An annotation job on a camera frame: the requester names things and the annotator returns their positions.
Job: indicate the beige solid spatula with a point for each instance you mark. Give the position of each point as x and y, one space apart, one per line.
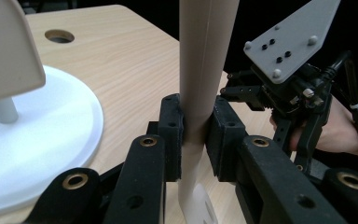
9 46

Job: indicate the beige slotted spatula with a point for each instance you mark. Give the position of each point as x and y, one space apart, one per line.
205 46

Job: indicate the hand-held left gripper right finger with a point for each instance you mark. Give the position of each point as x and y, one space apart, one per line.
225 140

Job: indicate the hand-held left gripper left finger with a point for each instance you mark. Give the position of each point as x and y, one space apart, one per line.
171 124

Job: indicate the white utensil rack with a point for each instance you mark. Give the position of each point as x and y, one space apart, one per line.
43 140

